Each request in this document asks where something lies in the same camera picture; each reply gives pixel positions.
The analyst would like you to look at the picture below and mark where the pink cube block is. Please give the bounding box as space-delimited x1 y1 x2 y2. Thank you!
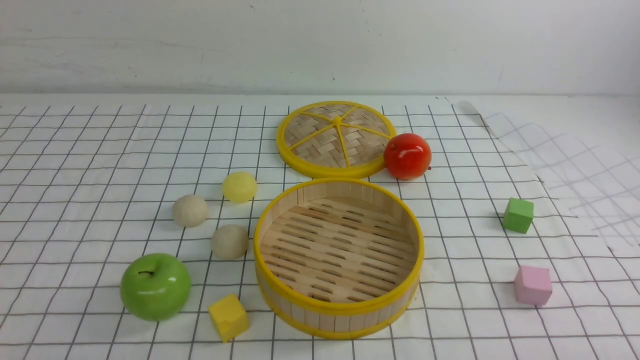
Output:
513 265 553 306

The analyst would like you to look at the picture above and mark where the green apple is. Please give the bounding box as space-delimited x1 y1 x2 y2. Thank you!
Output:
119 253 192 322

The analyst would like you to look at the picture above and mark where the bamboo steamer tray yellow rim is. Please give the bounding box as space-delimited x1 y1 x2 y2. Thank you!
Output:
253 178 425 340

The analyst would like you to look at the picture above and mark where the red tomato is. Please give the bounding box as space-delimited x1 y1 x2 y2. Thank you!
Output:
382 133 432 181

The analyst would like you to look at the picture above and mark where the beige bun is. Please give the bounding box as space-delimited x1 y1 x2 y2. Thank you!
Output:
210 224 249 261
171 194 210 228

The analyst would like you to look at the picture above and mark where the woven bamboo steamer lid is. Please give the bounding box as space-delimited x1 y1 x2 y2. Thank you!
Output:
275 101 397 179

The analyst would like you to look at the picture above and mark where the yellow cube block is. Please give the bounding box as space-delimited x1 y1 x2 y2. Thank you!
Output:
208 293 250 343

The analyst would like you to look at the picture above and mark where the yellow bun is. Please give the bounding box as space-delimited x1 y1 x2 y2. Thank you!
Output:
221 171 258 204

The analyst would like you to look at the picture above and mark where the white grid tablecloth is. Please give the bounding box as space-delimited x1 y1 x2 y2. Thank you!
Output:
1 96 639 360

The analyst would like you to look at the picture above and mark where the green cube block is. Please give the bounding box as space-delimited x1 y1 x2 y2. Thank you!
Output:
502 197 535 234

